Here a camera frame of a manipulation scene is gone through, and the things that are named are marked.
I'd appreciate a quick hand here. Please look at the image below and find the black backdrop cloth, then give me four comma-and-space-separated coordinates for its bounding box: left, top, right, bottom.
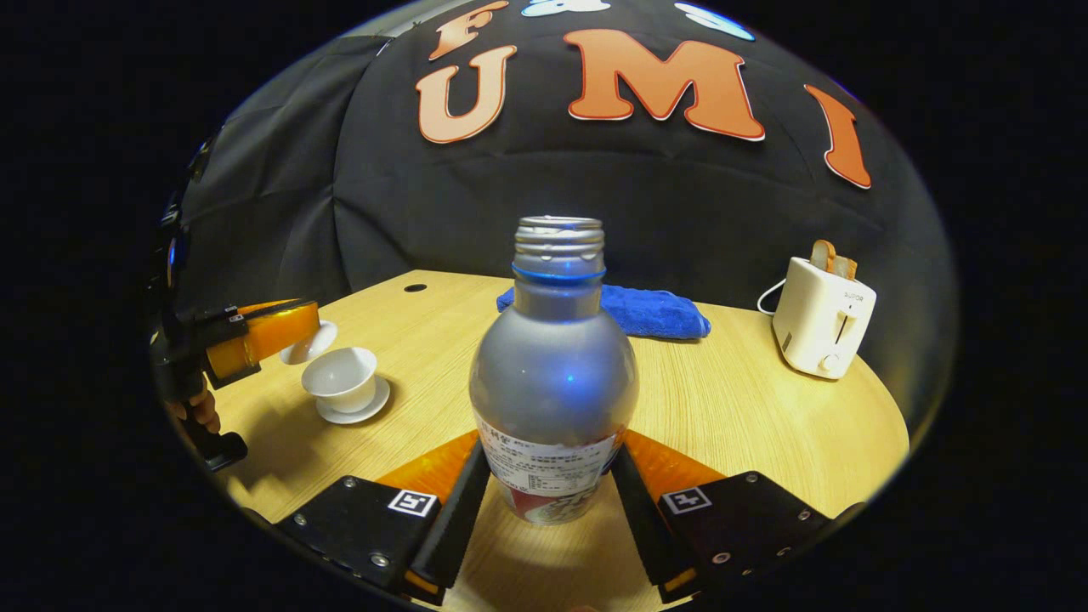
174, 0, 957, 426

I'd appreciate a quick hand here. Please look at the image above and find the toast slice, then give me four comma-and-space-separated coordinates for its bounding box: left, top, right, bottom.
809, 240, 858, 281

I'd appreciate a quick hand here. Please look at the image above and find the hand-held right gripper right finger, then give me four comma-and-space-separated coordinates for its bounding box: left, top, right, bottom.
610, 429, 864, 604

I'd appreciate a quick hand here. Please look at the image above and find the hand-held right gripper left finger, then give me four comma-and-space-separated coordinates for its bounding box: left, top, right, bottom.
276, 429, 492, 606

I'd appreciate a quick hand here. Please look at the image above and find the blue towel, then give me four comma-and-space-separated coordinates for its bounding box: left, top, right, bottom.
497, 285, 711, 341

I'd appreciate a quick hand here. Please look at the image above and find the silver water bottle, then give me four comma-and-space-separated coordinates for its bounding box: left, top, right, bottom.
469, 216, 640, 525

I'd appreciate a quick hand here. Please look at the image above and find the white teacup lid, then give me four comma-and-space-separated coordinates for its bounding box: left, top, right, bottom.
280, 320, 338, 366

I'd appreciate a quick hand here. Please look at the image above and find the white toaster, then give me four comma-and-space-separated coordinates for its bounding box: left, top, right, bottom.
773, 257, 877, 380

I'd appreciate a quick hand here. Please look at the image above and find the white saucer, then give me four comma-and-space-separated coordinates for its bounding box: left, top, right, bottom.
315, 377, 392, 425

